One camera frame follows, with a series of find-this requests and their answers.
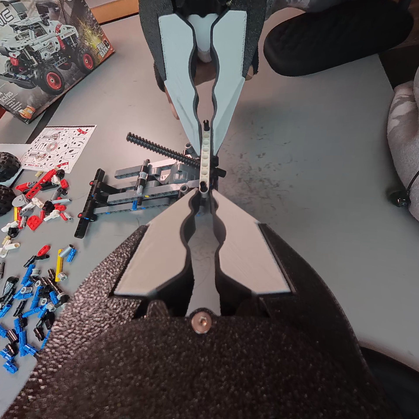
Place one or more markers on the pile of small toy pins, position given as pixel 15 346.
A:
pixel 32 294

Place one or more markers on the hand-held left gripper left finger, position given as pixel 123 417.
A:
pixel 157 258

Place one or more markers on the black toy tyre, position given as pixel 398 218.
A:
pixel 8 167
pixel 6 199

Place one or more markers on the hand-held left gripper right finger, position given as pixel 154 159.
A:
pixel 252 258

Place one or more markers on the toy truck set box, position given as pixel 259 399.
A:
pixel 49 49

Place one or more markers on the grey toy chassis assembly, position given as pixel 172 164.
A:
pixel 131 193

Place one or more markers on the white perforated toy beam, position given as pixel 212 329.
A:
pixel 205 157

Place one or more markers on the white sticker sheet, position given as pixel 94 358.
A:
pixel 59 147

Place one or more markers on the person's right hand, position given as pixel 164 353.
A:
pixel 174 109

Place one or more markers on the person's right forearm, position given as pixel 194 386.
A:
pixel 294 5

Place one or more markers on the wooden board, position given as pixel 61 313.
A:
pixel 111 9

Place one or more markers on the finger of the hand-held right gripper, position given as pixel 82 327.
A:
pixel 176 65
pixel 230 65

